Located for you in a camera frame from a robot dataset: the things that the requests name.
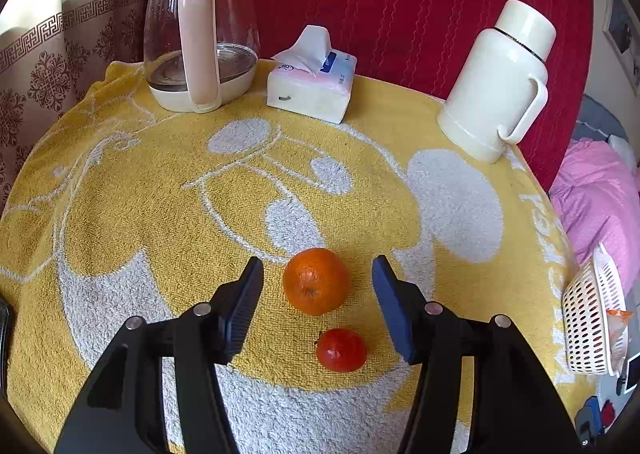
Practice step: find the round orange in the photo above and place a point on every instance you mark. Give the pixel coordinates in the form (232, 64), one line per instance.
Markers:
(316, 281)

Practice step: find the wall picture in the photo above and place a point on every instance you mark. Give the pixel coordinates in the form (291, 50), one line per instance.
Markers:
(622, 26)

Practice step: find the white perforated plastic basket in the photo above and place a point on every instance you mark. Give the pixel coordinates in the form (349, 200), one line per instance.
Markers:
(590, 319)

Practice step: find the small red tomato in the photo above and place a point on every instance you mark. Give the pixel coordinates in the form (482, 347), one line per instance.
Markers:
(341, 350)

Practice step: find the pink cloth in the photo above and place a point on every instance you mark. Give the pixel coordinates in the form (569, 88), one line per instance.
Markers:
(595, 194)

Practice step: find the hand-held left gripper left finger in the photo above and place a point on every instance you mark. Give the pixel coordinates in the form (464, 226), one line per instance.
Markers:
(240, 314)

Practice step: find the patterned beige curtain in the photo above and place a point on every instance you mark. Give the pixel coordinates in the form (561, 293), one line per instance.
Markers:
(60, 59)

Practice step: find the yellow printed towel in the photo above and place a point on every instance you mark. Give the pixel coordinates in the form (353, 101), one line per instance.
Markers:
(150, 214)

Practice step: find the cream thermos jug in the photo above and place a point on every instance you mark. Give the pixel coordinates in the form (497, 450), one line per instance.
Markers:
(490, 84)

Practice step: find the grey cloth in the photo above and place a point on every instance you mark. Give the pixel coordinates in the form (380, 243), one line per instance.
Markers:
(595, 116)

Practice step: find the tissue pack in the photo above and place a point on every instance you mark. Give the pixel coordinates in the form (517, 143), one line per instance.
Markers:
(310, 94)

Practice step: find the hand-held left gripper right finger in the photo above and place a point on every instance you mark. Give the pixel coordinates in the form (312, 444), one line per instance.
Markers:
(392, 309)

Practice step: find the red quilted blanket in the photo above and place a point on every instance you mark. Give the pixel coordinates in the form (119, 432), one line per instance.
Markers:
(410, 9)

